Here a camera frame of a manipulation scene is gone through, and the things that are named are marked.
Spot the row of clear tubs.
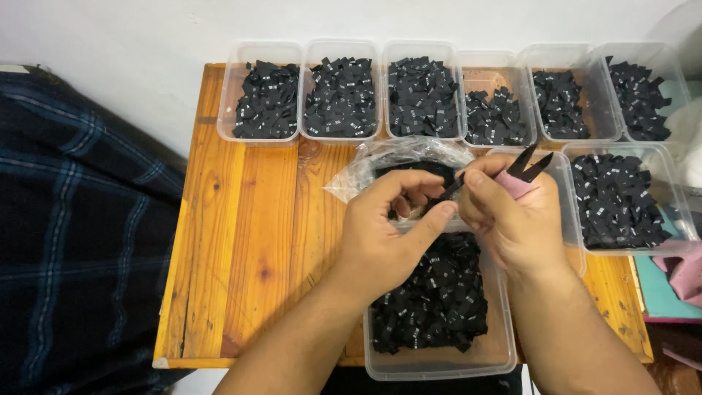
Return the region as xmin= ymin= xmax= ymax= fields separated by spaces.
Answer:
xmin=216 ymin=38 xmax=693 ymax=150

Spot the clear plastic container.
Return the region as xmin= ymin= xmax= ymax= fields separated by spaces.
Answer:
xmin=487 ymin=147 xmax=588 ymax=278
xmin=362 ymin=219 xmax=518 ymax=381
xmin=562 ymin=143 xmax=701 ymax=257

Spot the pile of black size tags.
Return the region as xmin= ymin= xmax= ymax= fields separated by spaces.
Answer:
xmin=371 ymin=232 xmax=490 ymax=355
xmin=570 ymin=154 xmax=673 ymax=250

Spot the person's black clothing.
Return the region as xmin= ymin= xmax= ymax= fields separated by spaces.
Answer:
xmin=321 ymin=365 xmax=524 ymax=395

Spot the teal mat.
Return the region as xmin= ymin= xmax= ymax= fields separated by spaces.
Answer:
xmin=635 ymin=206 xmax=702 ymax=324

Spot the person's right hand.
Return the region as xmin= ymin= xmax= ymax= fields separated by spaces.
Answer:
xmin=456 ymin=154 xmax=571 ymax=275

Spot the black thread snips pink wrap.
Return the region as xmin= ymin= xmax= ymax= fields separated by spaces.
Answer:
xmin=494 ymin=144 xmax=555 ymax=199

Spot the pink cloth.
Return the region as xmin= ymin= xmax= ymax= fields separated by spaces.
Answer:
xmin=652 ymin=253 xmax=702 ymax=309

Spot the pink strip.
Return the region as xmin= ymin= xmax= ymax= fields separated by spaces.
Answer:
xmin=661 ymin=345 xmax=702 ymax=373

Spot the black label ribbon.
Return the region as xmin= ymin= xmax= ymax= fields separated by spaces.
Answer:
xmin=374 ymin=160 xmax=467 ymax=220

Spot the dark blue plaid cloth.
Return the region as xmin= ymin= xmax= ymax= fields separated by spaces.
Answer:
xmin=0 ymin=65 xmax=192 ymax=395

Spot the clear crinkled plastic bag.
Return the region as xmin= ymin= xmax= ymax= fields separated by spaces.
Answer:
xmin=324 ymin=136 xmax=476 ymax=231

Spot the white fabric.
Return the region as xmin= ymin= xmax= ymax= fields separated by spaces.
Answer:
xmin=642 ymin=98 xmax=702 ymax=188

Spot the person's left hand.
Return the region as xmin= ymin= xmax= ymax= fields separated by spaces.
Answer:
xmin=339 ymin=169 xmax=460 ymax=300

